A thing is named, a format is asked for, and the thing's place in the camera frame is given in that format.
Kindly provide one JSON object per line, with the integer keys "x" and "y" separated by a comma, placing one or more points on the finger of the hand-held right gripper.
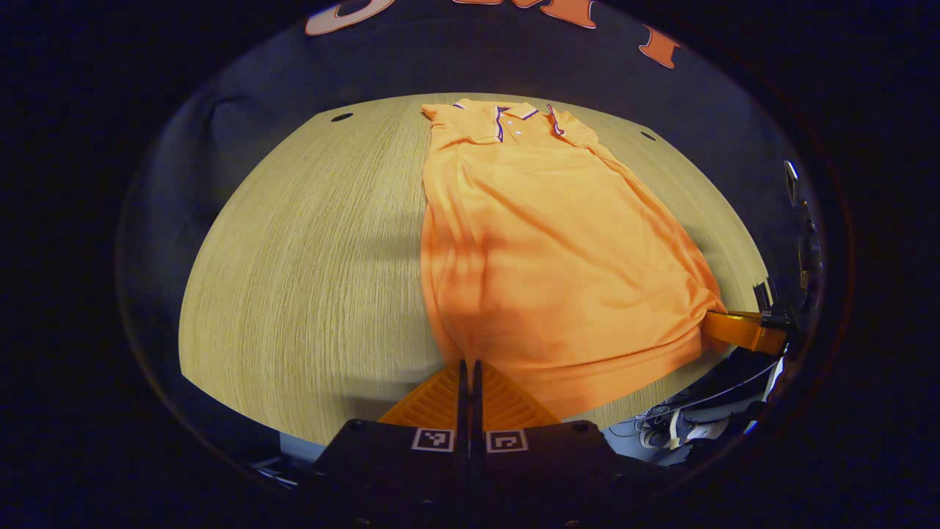
{"x": 742, "y": 330}

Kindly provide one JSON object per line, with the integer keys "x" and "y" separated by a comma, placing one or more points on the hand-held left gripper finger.
{"x": 477, "y": 400}
{"x": 463, "y": 400}

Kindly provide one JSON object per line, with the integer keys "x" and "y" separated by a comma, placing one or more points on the orange polo T-shirt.
{"x": 551, "y": 257}

